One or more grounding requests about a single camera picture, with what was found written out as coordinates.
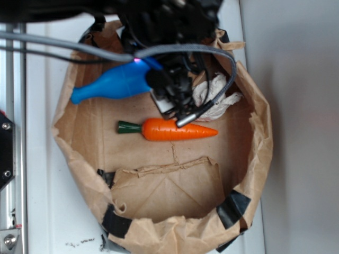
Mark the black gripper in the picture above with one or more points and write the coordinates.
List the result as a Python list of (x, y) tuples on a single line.
[(153, 23)]

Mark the blue plastic bottle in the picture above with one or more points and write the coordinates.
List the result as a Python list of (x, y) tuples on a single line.
[(120, 82)]

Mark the orange toy carrot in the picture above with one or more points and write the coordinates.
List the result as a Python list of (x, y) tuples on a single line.
[(155, 129)]

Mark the black metal bracket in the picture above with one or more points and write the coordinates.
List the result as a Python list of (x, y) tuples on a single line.
[(7, 150)]

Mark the brown paper bag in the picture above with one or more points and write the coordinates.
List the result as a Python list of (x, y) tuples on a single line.
[(187, 196)]

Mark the aluminium frame rail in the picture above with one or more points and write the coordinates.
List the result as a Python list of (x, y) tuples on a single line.
[(13, 103)]

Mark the crumpled white paper tissue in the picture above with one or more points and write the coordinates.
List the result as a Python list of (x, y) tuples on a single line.
[(202, 92)]

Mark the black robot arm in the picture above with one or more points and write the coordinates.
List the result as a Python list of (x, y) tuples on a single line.
[(14, 12)]

